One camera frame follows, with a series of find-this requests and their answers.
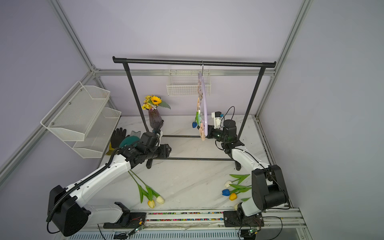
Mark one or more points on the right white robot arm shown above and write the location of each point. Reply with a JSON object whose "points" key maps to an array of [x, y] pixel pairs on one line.
{"points": [[268, 185]]}

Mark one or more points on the green rubber work glove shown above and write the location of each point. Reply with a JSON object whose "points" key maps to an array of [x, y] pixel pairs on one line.
{"points": [[130, 139]]}

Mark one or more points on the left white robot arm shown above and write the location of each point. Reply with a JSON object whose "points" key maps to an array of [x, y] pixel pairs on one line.
{"points": [[67, 206]]}

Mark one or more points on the purple clip hanger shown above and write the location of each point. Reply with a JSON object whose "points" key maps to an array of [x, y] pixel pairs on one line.
{"points": [[202, 105]]}

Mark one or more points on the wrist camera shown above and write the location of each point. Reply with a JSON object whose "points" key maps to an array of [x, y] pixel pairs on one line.
{"points": [[159, 134], [217, 117]]}

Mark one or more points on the black and yellow glove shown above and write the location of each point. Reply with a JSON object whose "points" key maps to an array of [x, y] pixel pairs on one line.
{"points": [[117, 137]]}

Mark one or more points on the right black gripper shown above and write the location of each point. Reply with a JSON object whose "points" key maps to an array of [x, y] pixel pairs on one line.
{"points": [[210, 128]]}

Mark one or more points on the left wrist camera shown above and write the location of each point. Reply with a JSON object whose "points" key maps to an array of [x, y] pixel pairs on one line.
{"points": [[159, 134]]}

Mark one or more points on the white mesh shelf basket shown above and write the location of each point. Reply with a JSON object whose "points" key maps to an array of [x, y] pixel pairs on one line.
{"points": [[83, 120]]}

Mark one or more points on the white tulip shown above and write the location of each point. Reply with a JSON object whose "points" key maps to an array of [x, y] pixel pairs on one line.
{"points": [[237, 179], [159, 200]]}

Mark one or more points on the sunflower bouquet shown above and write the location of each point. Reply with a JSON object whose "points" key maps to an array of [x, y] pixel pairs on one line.
{"points": [[152, 102]]}

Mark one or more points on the purple ribbed glass vase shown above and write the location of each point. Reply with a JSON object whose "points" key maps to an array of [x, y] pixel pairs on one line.
{"points": [[156, 121]]}

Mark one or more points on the white wire wall basket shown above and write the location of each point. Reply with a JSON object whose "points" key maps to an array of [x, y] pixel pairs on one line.
{"points": [[188, 83]]}

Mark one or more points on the yellow tulip left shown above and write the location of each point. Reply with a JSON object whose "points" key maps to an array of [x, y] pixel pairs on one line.
{"points": [[144, 191]]}

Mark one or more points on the metal base rail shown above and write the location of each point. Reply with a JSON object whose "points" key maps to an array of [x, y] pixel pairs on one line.
{"points": [[204, 225]]}

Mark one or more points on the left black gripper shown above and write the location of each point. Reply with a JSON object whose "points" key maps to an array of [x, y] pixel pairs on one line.
{"points": [[164, 152]]}

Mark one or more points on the blue tulip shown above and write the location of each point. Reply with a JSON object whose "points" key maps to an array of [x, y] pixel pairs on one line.
{"points": [[196, 122], [236, 190]]}

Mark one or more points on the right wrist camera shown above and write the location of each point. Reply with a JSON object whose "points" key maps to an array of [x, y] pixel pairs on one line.
{"points": [[217, 117]]}

